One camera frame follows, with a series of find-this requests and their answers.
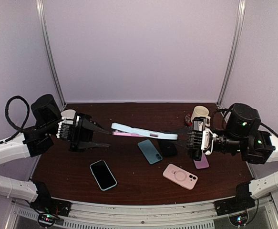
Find black phone case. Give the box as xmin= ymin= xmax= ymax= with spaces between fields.
xmin=158 ymin=139 xmax=178 ymax=157

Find purple phone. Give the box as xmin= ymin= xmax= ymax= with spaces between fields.
xmin=193 ymin=154 xmax=209 ymax=169

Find pink magenta phone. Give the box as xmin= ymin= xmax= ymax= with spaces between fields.
xmin=112 ymin=131 xmax=144 ymax=137

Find dark green phone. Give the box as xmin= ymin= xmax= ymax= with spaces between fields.
xmin=137 ymin=140 xmax=163 ymax=165

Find pink phone case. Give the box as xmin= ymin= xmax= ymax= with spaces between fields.
xmin=163 ymin=164 xmax=198 ymax=190

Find blue-cased phone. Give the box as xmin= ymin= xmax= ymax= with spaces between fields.
xmin=90 ymin=160 xmax=117 ymax=191
xmin=111 ymin=123 xmax=178 ymax=140

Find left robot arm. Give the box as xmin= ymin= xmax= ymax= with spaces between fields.
xmin=0 ymin=94 xmax=109 ymax=212

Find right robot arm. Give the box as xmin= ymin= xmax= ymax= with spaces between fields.
xmin=173 ymin=103 xmax=278 ymax=165

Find red patterned saucer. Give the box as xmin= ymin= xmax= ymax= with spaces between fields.
xmin=185 ymin=114 xmax=192 ymax=126

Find small white cup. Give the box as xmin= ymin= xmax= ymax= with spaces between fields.
xmin=61 ymin=109 xmax=76 ymax=120

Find cream ceramic mug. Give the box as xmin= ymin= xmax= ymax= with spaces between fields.
xmin=191 ymin=105 xmax=211 ymax=127

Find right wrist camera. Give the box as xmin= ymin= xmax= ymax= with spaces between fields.
xmin=186 ymin=117 xmax=219 ymax=161

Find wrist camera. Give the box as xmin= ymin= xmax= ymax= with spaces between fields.
xmin=56 ymin=117 xmax=74 ymax=141
xmin=186 ymin=117 xmax=219 ymax=161

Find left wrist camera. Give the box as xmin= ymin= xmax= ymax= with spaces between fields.
xmin=56 ymin=117 xmax=74 ymax=141

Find aluminium front rail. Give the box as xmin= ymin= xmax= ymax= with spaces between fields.
xmin=10 ymin=194 xmax=278 ymax=229

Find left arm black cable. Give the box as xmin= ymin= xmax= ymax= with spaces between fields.
xmin=5 ymin=95 xmax=61 ymax=134

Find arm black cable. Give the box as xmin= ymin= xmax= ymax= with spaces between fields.
xmin=5 ymin=95 xmax=61 ymax=134
xmin=257 ymin=121 xmax=278 ymax=144

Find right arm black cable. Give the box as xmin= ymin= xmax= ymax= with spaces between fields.
xmin=257 ymin=121 xmax=278 ymax=144

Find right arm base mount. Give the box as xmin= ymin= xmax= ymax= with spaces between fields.
xmin=214 ymin=181 xmax=258 ymax=227

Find left corner aluminium post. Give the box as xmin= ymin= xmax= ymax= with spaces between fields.
xmin=36 ymin=0 xmax=67 ymax=108

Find corner aluminium post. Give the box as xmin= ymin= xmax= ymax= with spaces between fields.
xmin=36 ymin=0 xmax=67 ymax=108
xmin=216 ymin=0 xmax=246 ymax=107

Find right corner aluminium post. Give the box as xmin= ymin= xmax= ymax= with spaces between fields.
xmin=216 ymin=0 xmax=246 ymax=107

